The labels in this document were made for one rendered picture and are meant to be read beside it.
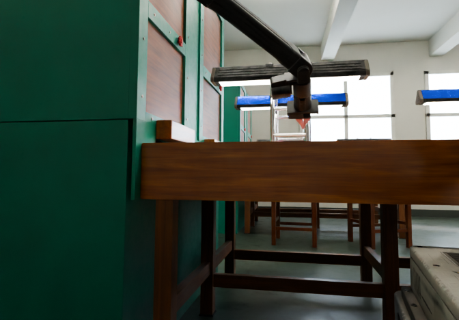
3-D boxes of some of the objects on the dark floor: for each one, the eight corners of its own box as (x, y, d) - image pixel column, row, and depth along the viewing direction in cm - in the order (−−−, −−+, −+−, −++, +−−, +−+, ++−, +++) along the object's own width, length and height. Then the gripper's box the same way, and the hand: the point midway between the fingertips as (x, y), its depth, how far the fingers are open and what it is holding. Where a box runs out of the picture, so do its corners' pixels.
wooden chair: (371, 249, 319) (368, 149, 326) (345, 241, 362) (344, 152, 369) (414, 248, 327) (410, 150, 334) (384, 239, 370) (382, 152, 377)
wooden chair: (270, 245, 337) (270, 150, 344) (275, 237, 379) (275, 152, 386) (317, 247, 326) (316, 149, 333) (317, 239, 368) (317, 152, 376)
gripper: (285, 100, 112) (288, 135, 123) (319, 98, 110) (318, 134, 121) (286, 87, 117) (288, 122, 127) (317, 85, 114) (317, 121, 125)
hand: (302, 126), depth 123 cm, fingers closed
